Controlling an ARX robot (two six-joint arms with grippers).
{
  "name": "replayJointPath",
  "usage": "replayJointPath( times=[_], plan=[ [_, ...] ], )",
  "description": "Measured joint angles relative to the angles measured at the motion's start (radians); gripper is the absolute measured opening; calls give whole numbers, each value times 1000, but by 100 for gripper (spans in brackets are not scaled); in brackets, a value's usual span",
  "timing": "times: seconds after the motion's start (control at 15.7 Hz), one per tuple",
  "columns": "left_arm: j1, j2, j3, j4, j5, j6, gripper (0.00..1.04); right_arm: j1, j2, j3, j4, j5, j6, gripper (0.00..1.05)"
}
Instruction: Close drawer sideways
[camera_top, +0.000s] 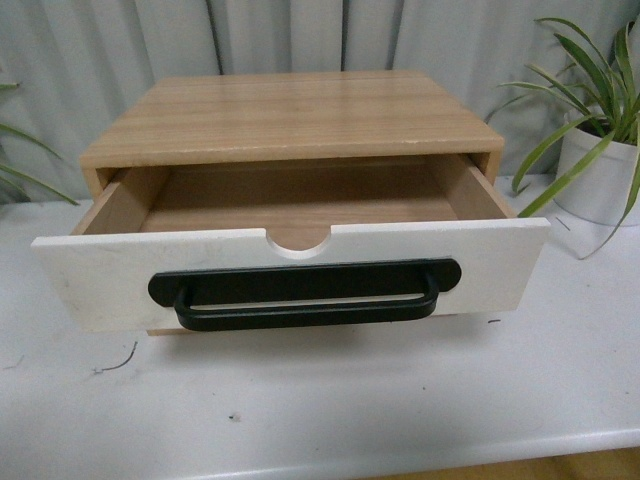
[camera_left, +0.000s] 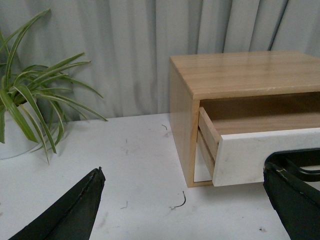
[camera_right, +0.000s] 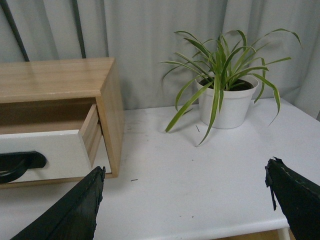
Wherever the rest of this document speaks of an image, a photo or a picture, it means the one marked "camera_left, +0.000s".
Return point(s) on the black drawer handle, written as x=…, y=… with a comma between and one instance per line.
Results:
x=294, y=161

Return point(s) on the grey curtain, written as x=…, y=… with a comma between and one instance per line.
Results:
x=127, y=44

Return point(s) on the green spider plant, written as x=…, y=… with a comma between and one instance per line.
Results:
x=42, y=87

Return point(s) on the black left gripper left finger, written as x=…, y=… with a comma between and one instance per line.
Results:
x=72, y=216

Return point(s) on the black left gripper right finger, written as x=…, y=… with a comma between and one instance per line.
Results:
x=296, y=203

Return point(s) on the white front wooden drawer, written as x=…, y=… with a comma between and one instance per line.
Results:
x=234, y=151

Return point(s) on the white plant pot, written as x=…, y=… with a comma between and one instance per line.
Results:
x=15, y=141

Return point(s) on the wooden drawer cabinet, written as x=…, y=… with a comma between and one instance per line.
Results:
x=244, y=84

